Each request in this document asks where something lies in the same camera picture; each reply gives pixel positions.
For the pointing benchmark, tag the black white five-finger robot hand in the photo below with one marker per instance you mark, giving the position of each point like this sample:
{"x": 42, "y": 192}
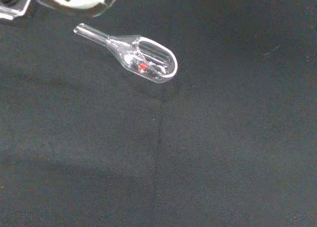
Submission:
{"x": 81, "y": 4}

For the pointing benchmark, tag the clear funnel stand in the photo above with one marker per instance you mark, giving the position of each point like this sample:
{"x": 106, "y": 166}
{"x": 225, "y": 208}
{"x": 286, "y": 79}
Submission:
{"x": 15, "y": 11}

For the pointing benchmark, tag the clear glass weighing funnel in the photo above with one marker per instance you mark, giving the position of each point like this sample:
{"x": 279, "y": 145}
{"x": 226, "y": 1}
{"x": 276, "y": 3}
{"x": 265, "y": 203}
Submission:
{"x": 146, "y": 61}

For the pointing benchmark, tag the black bench cloth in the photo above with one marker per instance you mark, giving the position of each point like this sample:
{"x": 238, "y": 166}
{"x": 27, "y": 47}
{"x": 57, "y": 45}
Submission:
{"x": 173, "y": 150}

